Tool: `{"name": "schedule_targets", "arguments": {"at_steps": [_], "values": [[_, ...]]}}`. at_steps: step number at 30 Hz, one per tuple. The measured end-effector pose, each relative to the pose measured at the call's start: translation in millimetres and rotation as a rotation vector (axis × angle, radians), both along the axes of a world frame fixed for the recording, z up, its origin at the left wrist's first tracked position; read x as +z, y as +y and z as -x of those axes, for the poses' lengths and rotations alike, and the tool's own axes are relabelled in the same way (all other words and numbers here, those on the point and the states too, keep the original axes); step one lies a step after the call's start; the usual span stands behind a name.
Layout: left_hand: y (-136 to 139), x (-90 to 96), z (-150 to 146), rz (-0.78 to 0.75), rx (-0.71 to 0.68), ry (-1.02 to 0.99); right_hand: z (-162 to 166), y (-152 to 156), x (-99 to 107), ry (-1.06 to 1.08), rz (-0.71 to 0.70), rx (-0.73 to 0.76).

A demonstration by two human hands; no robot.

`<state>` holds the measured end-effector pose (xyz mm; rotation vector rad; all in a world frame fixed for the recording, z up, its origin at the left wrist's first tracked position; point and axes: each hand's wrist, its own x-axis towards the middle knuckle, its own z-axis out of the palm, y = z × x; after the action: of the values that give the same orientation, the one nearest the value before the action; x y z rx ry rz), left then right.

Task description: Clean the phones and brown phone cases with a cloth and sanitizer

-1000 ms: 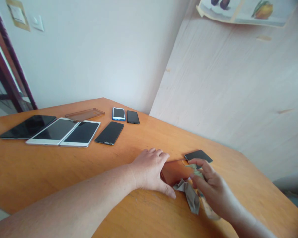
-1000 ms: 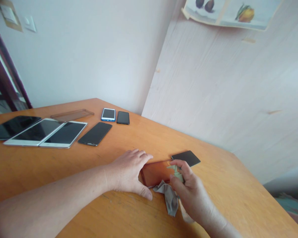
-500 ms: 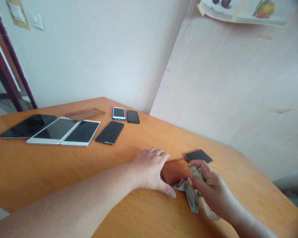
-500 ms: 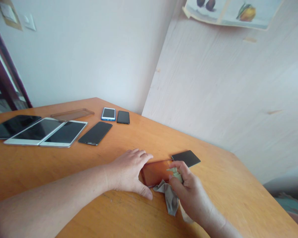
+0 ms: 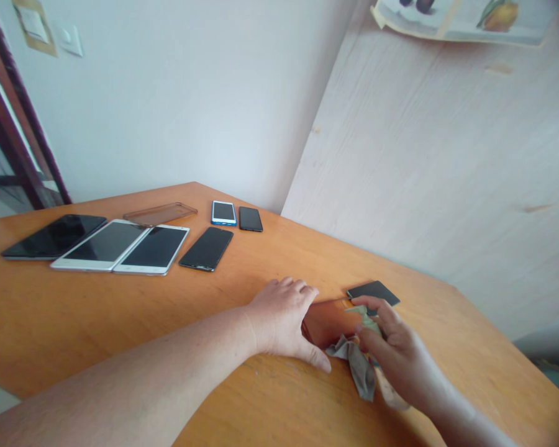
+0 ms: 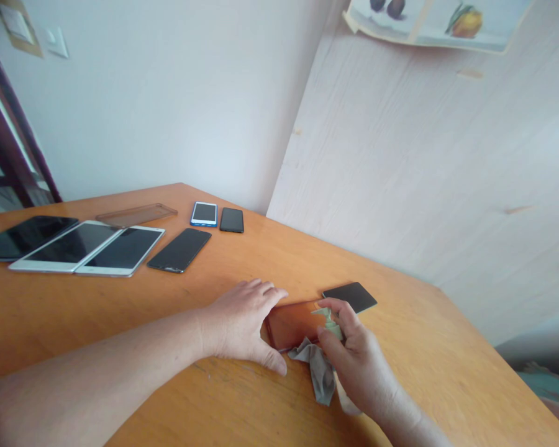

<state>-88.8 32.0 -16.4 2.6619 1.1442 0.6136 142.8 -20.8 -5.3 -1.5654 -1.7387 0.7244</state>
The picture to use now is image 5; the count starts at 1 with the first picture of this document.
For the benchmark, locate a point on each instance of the grey cleaning cloth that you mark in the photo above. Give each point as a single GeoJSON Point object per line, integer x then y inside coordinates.
{"type": "Point", "coordinates": [361, 372]}

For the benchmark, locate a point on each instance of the large black phone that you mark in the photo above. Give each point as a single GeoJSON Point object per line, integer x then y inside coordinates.
{"type": "Point", "coordinates": [56, 236]}

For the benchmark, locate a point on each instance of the person's right index finger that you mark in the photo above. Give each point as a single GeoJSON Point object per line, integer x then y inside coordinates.
{"type": "Point", "coordinates": [379, 308]}

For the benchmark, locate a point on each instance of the small pale green spray bottle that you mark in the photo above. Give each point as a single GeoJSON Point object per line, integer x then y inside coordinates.
{"type": "Point", "coordinates": [368, 320]}

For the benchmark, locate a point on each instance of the white phone with dark screen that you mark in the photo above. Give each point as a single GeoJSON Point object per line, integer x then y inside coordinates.
{"type": "Point", "coordinates": [153, 249]}

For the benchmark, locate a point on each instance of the person's left fingers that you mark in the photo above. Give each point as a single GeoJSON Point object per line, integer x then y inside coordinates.
{"type": "Point", "coordinates": [303, 289]}

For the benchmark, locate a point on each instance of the person's left thumb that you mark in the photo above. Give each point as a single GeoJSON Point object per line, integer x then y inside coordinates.
{"type": "Point", "coordinates": [317, 356]}

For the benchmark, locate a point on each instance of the pale wooden panel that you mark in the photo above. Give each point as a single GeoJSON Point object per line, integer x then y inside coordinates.
{"type": "Point", "coordinates": [438, 153]}

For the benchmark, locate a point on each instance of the phone with glossy reflective screen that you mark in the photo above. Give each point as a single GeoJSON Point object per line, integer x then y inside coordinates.
{"type": "Point", "coordinates": [330, 321]}

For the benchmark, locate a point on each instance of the small black phone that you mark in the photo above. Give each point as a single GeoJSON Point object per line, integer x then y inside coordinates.
{"type": "Point", "coordinates": [250, 219]}

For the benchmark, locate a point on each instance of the person's left hand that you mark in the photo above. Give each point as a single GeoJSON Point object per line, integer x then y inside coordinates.
{"type": "Point", "coordinates": [279, 321]}

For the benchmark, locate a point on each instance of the large white phone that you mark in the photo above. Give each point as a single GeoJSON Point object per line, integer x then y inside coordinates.
{"type": "Point", "coordinates": [103, 244]}

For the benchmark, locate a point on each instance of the dark grey phone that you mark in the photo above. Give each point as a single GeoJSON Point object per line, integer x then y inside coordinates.
{"type": "Point", "coordinates": [373, 292]}

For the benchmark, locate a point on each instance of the fruit picture poster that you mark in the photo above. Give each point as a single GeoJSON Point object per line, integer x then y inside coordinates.
{"type": "Point", "coordinates": [466, 21]}

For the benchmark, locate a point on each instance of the person's right hand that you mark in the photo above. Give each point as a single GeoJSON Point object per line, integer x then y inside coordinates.
{"type": "Point", "coordinates": [403, 358]}

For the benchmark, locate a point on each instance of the person's right thumb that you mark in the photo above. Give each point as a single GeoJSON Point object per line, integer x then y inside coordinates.
{"type": "Point", "coordinates": [367, 339]}

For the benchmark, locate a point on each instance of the taped wall switch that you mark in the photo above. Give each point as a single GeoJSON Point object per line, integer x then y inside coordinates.
{"type": "Point", "coordinates": [33, 25]}

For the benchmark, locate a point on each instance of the white wall switch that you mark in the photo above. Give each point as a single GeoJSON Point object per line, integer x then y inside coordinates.
{"type": "Point", "coordinates": [71, 41]}

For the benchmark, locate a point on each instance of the small blue-edged white phone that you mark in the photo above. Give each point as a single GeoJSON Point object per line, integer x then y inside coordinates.
{"type": "Point", "coordinates": [223, 212]}

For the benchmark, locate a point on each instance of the dark wooden door frame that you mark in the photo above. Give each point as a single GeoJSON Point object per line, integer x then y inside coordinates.
{"type": "Point", "coordinates": [23, 139]}

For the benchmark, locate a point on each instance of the clear brownish phone case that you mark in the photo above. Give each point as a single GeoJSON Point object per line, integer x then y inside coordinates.
{"type": "Point", "coordinates": [160, 213]}

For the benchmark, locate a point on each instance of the black phone with cracked corner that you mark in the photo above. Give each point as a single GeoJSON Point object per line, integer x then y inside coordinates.
{"type": "Point", "coordinates": [206, 248]}

